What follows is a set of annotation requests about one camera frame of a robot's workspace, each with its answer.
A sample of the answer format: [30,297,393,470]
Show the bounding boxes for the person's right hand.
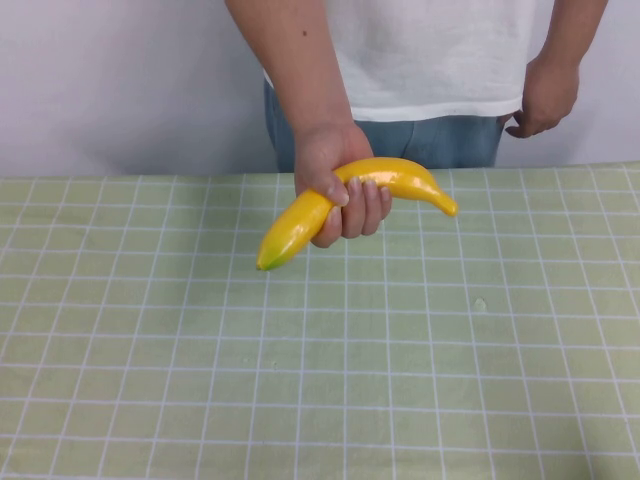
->
[293,120,393,250]

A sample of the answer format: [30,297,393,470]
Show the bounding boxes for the person's left hand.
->
[504,53,582,140]

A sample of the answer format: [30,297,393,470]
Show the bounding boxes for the yellow plastic banana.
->
[255,156,460,273]

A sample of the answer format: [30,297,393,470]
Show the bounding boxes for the person's left forearm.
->
[524,0,609,71]

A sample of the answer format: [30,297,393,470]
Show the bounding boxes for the person's right forearm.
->
[223,0,359,137]

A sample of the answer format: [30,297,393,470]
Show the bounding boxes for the blue trousers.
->
[263,79,505,174]

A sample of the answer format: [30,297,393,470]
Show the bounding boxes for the white t-shirt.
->
[262,0,557,123]

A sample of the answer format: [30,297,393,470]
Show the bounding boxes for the green white-grid tablecloth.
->
[0,162,640,480]

